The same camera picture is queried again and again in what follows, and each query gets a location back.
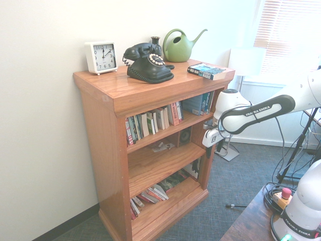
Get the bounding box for red emergency stop button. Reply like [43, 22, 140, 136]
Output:
[272, 187, 293, 209]

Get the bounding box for small wooden speaker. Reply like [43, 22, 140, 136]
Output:
[178, 127, 193, 148]

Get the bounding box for grey camera cable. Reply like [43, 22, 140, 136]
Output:
[217, 104, 288, 178]

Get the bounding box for black coiled cable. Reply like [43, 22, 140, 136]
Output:
[263, 182, 299, 214]

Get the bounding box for blue black paperback book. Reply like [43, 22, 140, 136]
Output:
[187, 62, 227, 81]

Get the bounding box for red white book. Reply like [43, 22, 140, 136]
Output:
[136, 189, 161, 204]

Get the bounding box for white shade floor lamp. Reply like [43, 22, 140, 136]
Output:
[214, 47, 266, 162]

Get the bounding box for green white book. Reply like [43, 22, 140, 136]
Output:
[146, 111, 156, 135]

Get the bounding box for green spine book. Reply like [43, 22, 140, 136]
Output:
[131, 114, 142, 143]

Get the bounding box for black camera tripod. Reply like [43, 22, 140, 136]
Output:
[277, 106, 321, 184]

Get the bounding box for window blinds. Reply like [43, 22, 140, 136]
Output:
[253, 0, 321, 76]

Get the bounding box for red spine book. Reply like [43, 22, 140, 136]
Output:
[125, 117, 134, 147]

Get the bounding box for white leaning paperback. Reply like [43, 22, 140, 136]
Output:
[147, 184, 169, 201]

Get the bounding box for orange spine book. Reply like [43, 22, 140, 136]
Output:
[167, 101, 184, 126]

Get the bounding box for grey white book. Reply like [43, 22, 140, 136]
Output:
[129, 195, 145, 221]

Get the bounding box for small black vase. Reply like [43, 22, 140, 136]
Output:
[150, 36, 162, 55]

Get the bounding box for green plastic watering can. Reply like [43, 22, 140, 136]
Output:
[163, 28, 208, 63]

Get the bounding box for dark blue paperback book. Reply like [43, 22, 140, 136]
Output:
[182, 94, 204, 116]

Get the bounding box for blue spine book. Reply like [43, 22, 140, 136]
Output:
[200, 91, 210, 115]

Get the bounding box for white paperback book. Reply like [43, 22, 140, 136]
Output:
[153, 107, 170, 130]
[140, 112, 150, 138]

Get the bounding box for dark green flat book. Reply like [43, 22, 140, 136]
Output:
[156, 170, 189, 193]

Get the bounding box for wooden bookshelf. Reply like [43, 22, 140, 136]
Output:
[73, 59, 236, 241]

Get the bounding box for white book black figures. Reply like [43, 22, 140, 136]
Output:
[184, 157, 202, 182]

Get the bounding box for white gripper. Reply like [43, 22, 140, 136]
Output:
[202, 127, 228, 159]

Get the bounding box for loose papers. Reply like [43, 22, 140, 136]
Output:
[151, 141, 176, 153]

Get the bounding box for black rotary telephone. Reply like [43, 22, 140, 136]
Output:
[122, 42, 175, 84]

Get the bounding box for white square alarm clock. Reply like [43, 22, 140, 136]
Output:
[84, 41, 118, 76]

